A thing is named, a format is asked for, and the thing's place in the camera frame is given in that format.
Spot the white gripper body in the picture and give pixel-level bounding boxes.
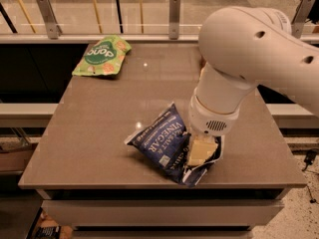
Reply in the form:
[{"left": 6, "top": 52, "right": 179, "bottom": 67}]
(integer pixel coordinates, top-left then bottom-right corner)
[{"left": 188, "top": 95, "right": 239, "bottom": 136}]

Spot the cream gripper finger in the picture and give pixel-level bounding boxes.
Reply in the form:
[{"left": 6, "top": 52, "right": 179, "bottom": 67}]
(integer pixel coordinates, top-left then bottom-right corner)
[{"left": 186, "top": 135, "right": 217, "bottom": 166}]

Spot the blue Kettle chip bag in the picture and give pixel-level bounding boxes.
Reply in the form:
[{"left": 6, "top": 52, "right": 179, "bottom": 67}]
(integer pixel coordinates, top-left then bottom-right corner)
[{"left": 125, "top": 103, "right": 222, "bottom": 187}]

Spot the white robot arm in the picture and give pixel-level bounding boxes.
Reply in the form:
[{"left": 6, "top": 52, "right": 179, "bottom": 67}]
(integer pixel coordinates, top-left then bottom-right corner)
[{"left": 187, "top": 7, "right": 319, "bottom": 166}]

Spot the green rice chip bag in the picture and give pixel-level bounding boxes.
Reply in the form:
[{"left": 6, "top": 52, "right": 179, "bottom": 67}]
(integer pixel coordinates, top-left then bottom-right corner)
[{"left": 72, "top": 35, "right": 132, "bottom": 77}]

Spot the cardboard box on floor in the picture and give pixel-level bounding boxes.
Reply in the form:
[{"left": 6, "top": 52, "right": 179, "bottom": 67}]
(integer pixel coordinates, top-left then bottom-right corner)
[{"left": 0, "top": 143, "right": 37, "bottom": 172}]

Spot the grey side bench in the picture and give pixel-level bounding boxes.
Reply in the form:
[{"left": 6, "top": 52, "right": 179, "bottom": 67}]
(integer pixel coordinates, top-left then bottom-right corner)
[{"left": 0, "top": 104, "right": 58, "bottom": 127}]

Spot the black power adapter with cable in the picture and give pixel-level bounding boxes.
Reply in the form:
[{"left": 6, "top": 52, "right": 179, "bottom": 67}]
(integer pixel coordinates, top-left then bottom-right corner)
[{"left": 302, "top": 149, "right": 318, "bottom": 204}]

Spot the horizontal metal rail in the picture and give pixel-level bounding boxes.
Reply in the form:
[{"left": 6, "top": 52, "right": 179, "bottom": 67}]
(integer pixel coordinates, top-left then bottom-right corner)
[{"left": 0, "top": 33, "right": 319, "bottom": 45}]

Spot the middle metal rail bracket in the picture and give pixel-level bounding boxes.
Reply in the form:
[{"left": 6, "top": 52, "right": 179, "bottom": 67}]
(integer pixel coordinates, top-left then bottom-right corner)
[{"left": 168, "top": 0, "right": 181, "bottom": 40}]

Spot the metal rail bracket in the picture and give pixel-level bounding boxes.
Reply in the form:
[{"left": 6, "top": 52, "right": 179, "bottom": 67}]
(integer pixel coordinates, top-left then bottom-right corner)
[
  {"left": 291, "top": 0, "right": 316, "bottom": 38},
  {"left": 36, "top": 0, "right": 62, "bottom": 39},
  {"left": 168, "top": 0, "right": 181, "bottom": 40}
]

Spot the right metal rail bracket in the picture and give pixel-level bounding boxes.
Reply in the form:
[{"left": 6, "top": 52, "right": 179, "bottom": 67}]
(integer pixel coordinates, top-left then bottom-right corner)
[{"left": 291, "top": 0, "right": 316, "bottom": 38}]

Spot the left metal rail bracket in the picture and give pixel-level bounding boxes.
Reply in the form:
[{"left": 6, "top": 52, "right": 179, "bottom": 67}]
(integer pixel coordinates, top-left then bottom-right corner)
[{"left": 36, "top": 0, "right": 62, "bottom": 39}]

